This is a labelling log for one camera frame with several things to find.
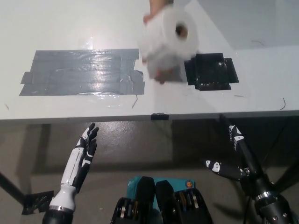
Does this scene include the black tape square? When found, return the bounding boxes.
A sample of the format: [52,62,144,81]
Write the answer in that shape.
[184,53,240,91]

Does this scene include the grey duct tape patch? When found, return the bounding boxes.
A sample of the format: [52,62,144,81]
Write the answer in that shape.
[18,48,146,97]

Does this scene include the small black tape strip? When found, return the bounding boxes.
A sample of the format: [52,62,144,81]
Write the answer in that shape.
[150,112,169,121]

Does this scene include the black teal robot body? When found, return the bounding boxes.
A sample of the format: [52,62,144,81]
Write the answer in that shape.
[111,175,214,224]

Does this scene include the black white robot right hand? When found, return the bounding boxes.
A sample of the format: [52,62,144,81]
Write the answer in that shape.
[202,113,279,202]

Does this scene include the black table leg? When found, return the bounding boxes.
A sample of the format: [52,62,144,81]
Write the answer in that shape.
[0,171,26,206]
[272,160,299,191]

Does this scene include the white toilet paper roll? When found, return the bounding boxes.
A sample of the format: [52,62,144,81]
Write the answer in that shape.
[137,3,200,82]

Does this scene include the black floor tape patch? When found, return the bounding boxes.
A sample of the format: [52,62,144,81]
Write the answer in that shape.
[21,190,55,215]

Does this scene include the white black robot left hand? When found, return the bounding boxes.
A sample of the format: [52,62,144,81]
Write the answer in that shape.
[49,123,99,209]

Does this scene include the person's bare hand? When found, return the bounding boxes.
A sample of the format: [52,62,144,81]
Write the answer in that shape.
[142,0,175,26]

